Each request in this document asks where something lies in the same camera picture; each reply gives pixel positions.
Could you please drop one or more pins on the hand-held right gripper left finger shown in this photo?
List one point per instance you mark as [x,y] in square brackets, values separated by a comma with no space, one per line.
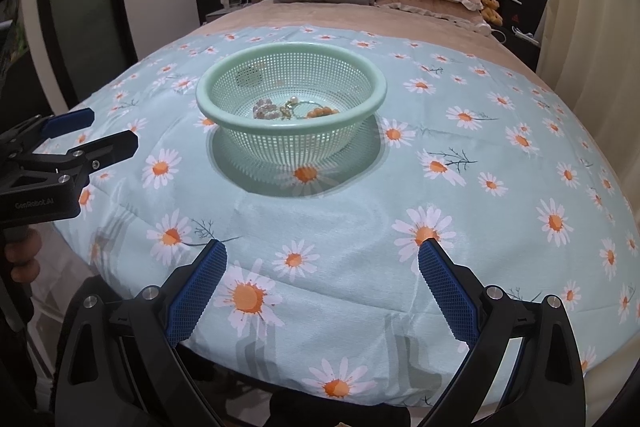
[197,292]

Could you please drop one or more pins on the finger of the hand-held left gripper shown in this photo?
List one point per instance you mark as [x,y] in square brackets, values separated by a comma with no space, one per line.
[70,121]
[107,148]

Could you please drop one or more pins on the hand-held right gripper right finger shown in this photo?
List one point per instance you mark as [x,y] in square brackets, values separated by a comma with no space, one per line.
[447,297]

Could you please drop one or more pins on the green plastic mesh basket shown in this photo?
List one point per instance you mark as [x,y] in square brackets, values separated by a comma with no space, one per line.
[280,142]

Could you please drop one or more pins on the gold crystal brooch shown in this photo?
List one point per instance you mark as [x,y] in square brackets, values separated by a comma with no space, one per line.
[286,112]

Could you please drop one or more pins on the person's left hand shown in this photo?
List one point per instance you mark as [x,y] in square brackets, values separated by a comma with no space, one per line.
[27,257]

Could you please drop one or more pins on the dark glass door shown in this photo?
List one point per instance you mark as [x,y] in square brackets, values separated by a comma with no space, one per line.
[75,32]

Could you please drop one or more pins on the daisy print cloth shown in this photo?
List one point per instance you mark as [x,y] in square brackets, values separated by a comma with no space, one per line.
[350,227]

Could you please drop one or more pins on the beige bed cover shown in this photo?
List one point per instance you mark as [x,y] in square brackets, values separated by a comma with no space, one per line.
[325,14]

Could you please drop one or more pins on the white power strip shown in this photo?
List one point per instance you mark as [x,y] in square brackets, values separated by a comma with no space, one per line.
[526,36]

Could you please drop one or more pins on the brown teddy bear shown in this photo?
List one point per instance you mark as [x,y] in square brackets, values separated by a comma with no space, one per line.
[491,11]

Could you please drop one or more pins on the cream curtain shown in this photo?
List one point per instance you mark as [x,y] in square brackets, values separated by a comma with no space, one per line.
[590,32]

